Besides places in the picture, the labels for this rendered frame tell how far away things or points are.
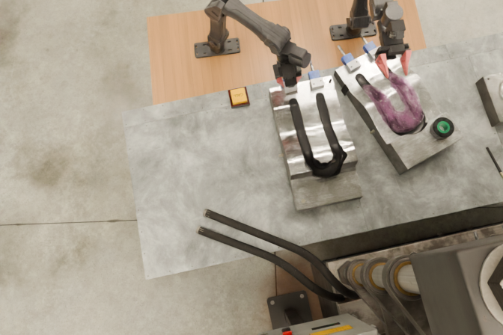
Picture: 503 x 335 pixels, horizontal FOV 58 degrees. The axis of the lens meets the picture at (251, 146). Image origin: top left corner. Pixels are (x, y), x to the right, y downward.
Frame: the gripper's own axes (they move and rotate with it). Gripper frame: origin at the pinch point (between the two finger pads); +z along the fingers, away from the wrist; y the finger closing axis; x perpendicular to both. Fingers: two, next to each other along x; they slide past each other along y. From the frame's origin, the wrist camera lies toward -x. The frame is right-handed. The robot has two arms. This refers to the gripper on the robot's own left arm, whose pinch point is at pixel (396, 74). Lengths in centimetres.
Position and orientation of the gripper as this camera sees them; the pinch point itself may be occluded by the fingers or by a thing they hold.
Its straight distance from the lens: 160.5
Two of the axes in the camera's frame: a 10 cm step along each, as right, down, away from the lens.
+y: 9.9, -1.3, 0.0
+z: 1.3, 9.7, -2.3
